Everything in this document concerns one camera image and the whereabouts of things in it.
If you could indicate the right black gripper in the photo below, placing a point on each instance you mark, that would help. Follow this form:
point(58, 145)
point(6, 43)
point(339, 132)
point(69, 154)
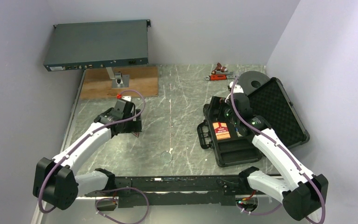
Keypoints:
point(216, 102)

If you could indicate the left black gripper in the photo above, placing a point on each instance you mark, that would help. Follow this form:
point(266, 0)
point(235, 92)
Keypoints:
point(134, 126)

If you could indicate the black poker set case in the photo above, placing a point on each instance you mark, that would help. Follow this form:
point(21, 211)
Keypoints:
point(272, 108)

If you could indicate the clear round dealer button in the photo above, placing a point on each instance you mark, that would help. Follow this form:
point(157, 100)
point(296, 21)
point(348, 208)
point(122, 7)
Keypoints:
point(166, 157)

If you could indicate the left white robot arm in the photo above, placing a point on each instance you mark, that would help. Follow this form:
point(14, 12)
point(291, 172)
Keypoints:
point(67, 163)

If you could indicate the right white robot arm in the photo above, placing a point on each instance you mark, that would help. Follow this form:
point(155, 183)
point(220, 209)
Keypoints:
point(300, 191)

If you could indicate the grey filament spool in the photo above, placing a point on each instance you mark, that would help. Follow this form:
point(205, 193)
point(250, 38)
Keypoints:
point(250, 81)

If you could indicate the wooden base board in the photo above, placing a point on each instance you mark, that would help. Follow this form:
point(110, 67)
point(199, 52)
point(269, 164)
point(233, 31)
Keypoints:
point(109, 82)

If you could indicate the dark green rack device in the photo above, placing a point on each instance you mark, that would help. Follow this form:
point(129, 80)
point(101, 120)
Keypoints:
point(77, 46)

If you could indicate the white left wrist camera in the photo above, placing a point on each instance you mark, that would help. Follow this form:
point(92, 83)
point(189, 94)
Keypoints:
point(122, 97)

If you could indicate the brown hose nozzle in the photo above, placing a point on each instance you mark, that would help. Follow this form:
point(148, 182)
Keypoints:
point(219, 69)

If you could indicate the grey metal stand bracket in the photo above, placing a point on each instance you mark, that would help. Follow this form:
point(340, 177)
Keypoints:
point(118, 79)

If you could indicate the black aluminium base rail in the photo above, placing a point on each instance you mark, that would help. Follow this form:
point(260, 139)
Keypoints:
point(169, 190)

